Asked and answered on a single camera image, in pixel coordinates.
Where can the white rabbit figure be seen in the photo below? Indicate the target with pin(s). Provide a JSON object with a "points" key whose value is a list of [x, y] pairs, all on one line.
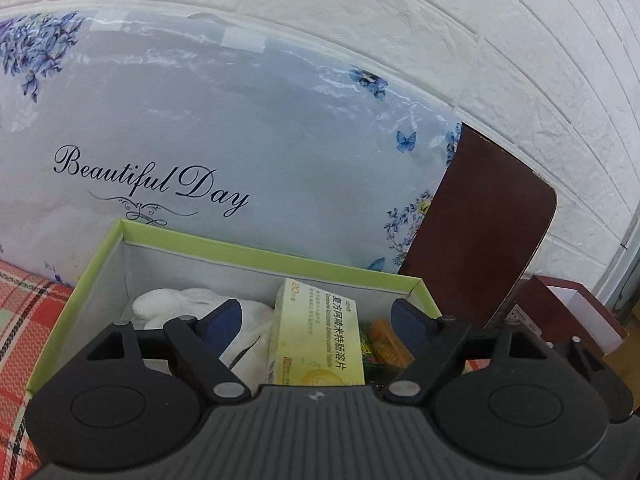
{"points": [[170, 305]]}

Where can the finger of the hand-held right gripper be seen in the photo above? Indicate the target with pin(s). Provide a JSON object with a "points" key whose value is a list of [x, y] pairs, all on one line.
{"points": [[580, 360]]}

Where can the orange small box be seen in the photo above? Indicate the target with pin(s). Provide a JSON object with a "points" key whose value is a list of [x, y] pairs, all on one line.
{"points": [[387, 337]]}

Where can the brown wooden headboard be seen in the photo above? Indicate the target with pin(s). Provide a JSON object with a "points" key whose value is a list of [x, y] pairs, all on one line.
{"points": [[480, 210]]}

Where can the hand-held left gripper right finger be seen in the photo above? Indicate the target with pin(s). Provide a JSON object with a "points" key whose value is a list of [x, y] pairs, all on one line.
{"points": [[407, 322]]}

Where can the plaid bed sheet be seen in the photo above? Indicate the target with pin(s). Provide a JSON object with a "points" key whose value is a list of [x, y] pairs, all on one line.
{"points": [[25, 320]]}

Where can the light green cardboard box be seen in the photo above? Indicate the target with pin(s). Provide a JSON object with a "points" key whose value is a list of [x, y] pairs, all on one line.
{"points": [[240, 252]]}

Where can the floral plastic bag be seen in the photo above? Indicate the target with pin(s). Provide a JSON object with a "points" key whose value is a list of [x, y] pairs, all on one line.
{"points": [[225, 125]]}

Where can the yellow medicine box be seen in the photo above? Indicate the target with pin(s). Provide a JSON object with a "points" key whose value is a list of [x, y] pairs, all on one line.
{"points": [[315, 330]]}

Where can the brown cardboard box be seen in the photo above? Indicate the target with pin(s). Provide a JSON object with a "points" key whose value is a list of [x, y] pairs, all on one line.
{"points": [[565, 310]]}

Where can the yellow green small packet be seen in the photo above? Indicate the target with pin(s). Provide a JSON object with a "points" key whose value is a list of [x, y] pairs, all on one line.
{"points": [[369, 347]]}

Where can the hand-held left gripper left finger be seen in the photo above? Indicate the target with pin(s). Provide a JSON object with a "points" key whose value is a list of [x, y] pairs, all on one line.
{"points": [[225, 322]]}

